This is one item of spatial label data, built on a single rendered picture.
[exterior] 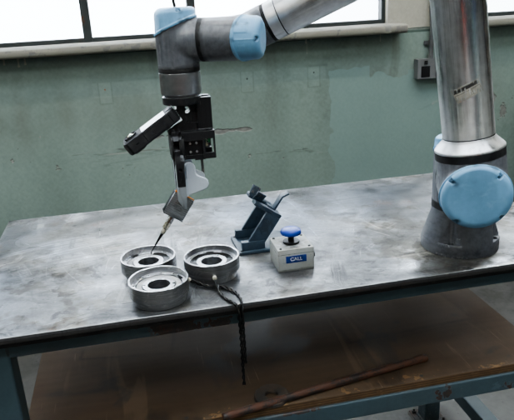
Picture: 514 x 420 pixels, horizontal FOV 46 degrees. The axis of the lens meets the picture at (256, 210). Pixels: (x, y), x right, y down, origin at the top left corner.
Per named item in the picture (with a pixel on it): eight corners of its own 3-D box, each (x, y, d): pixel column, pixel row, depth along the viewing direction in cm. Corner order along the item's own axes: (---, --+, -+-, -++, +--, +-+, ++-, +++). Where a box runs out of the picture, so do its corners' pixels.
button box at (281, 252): (278, 273, 115) (277, 249, 113) (270, 258, 122) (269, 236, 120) (320, 267, 116) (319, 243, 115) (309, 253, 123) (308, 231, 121)
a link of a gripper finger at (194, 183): (212, 209, 115) (207, 161, 113) (180, 212, 114) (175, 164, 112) (209, 205, 118) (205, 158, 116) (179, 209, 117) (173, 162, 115)
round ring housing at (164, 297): (145, 320, 101) (142, 297, 99) (121, 297, 109) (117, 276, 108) (201, 301, 106) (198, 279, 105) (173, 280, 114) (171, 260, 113)
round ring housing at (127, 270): (112, 277, 117) (108, 257, 116) (154, 259, 124) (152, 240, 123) (145, 292, 110) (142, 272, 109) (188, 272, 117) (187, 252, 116)
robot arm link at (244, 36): (269, 12, 110) (211, 14, 113) (257, 14, 100) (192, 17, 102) (271, 56, 113) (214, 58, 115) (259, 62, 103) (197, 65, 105)
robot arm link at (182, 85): (160, 75, 106) (157, 71, 113) (162, 102, 107) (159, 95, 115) (202, 72, 107) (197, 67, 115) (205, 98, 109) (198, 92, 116)
